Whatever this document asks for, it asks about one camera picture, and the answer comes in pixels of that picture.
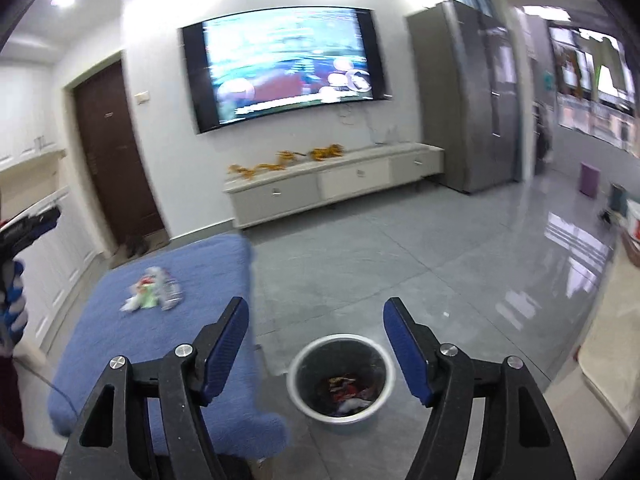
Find white wall cupboards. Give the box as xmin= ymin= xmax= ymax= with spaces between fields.
xmin=0 ymin=146 xmax=103 ymax=358

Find wall-mounted television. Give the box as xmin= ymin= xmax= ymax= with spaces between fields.
xmin=181 ymin=6 xmax=390 ymax=135

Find green and white wrapper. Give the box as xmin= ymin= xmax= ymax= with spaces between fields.
xmin=120 ymin=287 xmax=162 ymax=315

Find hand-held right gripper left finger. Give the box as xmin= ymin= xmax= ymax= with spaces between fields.
xmin=55 ymin=296 xmax=251 ymax=480

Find white bucket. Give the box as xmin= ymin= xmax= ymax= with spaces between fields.
xmin=620 ymin=200 xmax=640 ymax=252

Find clear plastic wrapper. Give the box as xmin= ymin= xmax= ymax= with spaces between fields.
xmin=156 ymin=270 xmax=186 ymax=312

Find thin cable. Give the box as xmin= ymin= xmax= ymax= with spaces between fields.
xmin=14 ymin=354 xmax=78 ymax=418

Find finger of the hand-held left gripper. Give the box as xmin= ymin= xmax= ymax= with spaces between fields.
xmin=0 ymin=206 xmax=62 ymax=261

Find hanging laundry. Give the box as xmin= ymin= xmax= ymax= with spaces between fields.
xmin=560 ymin=27 xmax=636 ymax=106

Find wrappers inside bin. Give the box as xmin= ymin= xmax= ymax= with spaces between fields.
xmin=320 ymin=374 xmax=381 ymax=417

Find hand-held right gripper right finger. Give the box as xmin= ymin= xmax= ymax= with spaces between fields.
xmin=383 ymin=297 xmax=577 ymax=480

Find person's left hand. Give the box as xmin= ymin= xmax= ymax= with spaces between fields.
xmin=0 ymin=258 xmax=29 ymax=357

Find orange dried plant decoration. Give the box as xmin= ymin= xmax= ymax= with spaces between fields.
xmin=307 ymin=143 xmax=347 ymax=163
xmin=272 ymin=149 xmax=309 ymax=167
xmin=227 ymin=161 xmax=275 ymax=182

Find purple stool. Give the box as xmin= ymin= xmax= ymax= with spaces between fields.
xmin=579 ymin=161 xmax=601 ymax=195

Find dark brown door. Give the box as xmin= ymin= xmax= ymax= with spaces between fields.
xmin=72 ymin=60 xmax=167 ymax=257

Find round grey waste bin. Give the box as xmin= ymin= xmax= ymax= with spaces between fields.
xmin=286 ymin=334 xmax=398 ymax=426

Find person's left forearm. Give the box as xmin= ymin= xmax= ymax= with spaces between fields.
xmin=0 ymin=354 xmax=27 ymax=443

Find dark shoes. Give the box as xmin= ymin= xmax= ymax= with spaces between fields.
xmin=121 ymin=233 xmax=152 ymax=257

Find white low television cabinet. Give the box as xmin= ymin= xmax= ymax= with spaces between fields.
xmin=223 ymin=142 xmax=446 ymax=231

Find grey refrigerator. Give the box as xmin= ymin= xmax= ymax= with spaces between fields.
xmin=406 ymin=0 xmax=524 ymax=195

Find green bucket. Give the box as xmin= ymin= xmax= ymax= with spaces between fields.
xmin=608 ymin=183 xmax=627 ymax=222

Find blue fuzzy blanket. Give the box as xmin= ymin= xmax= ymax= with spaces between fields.
xmin=47 ymin=233 xmax=292 ymax=462

